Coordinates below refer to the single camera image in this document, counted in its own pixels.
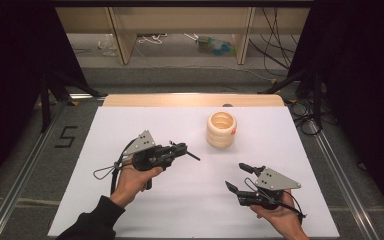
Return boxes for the clear plastic bag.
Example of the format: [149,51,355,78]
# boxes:
[97,33,118,57]

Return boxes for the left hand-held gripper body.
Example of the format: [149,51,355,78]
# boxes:
[122,129,176,191]

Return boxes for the colourful plastic bag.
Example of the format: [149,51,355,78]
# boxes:
[195,34,237,57]

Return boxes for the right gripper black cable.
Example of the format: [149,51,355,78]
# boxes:
[244,177,307,225]

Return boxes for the hanging black cables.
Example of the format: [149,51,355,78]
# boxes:
[248,7,302,78]

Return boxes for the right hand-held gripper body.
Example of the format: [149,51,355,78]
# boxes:
[236,167,302,211]

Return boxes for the dark thin pen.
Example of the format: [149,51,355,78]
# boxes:
[169,139,201,162]

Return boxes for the person's right hand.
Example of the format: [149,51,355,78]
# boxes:
[249,189,310,239]

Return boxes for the white cord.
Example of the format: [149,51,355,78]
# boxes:
[136,32,168,46]

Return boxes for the cream ringed pen holder cup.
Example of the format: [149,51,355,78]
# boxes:
[205,111,238,149]

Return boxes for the black curtain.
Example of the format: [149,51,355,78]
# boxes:
[288,0,384,218]
[0,0,88,198]

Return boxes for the black stand legs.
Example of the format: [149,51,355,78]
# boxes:
[257,67,325,132]
[39,70,102,134]

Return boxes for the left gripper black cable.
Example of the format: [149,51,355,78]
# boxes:
[92,137,138,196]

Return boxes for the person's left hand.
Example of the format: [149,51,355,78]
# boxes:
[109,164,164,210]

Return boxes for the wooden desk side panel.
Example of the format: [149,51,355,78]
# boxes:
[235,7,257,66]
[107,7,138,66]

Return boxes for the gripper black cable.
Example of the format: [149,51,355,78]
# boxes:
[92,137,138,196]
[244,177,307,225]

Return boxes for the metal floor rail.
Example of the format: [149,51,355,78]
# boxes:
[307,119,382,240]
[0,99,68,240]

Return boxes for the coiled black floor cable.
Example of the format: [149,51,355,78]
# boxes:
[285,97,324,137]

